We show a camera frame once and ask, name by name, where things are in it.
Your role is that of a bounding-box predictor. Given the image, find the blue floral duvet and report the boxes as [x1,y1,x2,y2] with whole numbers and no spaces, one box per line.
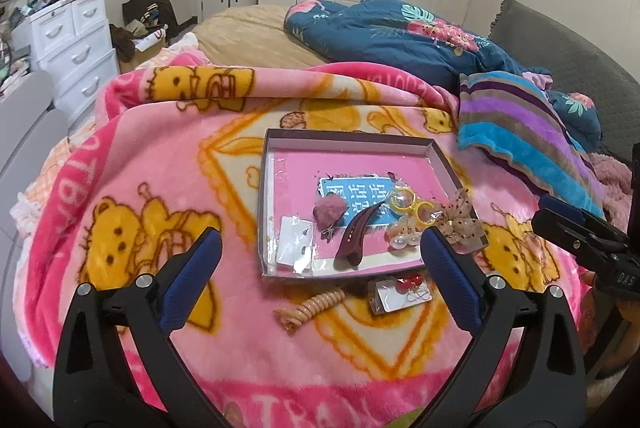
[284,0,603,154]

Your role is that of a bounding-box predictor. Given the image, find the peach spiral hair tie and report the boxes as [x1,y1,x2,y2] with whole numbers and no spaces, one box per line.
[274,287,346,334]

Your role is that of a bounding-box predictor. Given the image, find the clear earring card packet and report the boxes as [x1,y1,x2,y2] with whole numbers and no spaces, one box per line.
[275,215,316,274]

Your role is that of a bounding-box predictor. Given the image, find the white drawer chest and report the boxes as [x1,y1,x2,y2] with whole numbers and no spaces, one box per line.
[10,0,121,119]

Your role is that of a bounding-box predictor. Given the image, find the dark red banana hair clip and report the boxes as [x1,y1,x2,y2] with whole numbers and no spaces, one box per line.
[334,203,383,268]

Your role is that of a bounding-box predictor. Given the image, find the black bag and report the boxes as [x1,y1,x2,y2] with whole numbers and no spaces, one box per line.
[122,0,171,34]

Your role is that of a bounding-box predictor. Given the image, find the pink fuzzy hair clip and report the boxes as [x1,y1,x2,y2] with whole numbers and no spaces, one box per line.
[311,195,348,229]

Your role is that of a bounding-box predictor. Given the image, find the grey bed footboard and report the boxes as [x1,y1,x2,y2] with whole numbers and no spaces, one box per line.
[0,71,68,189]

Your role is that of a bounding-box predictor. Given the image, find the polka dot bow hair clip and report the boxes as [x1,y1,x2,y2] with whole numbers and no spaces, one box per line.
[432,188,488,254]

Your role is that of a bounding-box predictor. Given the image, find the person's right hand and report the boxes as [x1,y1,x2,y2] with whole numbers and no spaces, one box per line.
[602,299,640,371]

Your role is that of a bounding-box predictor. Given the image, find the pink fluffy cloth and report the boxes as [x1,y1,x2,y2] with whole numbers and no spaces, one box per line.
[590,153,633,209]

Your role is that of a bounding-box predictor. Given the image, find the peach plaid cloth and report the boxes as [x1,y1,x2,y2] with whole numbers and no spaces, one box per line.
[10,138,76,229]

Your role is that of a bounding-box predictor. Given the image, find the pink shallow box tray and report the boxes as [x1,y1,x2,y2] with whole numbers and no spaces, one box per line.
[257,128,488,279]

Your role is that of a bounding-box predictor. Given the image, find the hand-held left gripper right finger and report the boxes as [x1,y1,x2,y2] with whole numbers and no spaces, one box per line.
[421,227,587,428]

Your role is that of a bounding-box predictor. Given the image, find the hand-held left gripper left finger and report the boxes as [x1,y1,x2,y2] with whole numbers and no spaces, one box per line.
[52,228,223,428]

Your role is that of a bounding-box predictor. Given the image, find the grey padded headboard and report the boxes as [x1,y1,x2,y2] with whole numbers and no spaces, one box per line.
[487,0,640,159]

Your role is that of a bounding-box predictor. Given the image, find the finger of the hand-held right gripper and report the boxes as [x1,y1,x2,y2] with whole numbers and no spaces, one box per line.
[531,211,631,269]
[537,195,633,241]

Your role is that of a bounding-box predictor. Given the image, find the striped fleece blanket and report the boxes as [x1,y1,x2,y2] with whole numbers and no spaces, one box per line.
[457,71,606,219]

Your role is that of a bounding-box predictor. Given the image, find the tan bed sheet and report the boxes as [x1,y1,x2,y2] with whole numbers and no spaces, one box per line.
[192,3,326,69]

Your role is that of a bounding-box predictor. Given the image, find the small clear jewelry packet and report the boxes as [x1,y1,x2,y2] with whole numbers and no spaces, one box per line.
[367,272,433,316]

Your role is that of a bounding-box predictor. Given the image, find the yellow ring hair tie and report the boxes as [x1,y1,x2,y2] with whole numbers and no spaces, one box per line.
[390,188,436,226]

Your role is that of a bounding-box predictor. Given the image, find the pink bear printed blanket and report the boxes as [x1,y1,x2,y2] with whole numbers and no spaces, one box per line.
[20,61,601,428]

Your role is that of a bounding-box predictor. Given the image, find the white translucent claw clip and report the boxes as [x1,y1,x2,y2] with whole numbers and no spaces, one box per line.
[385,221,426,254]

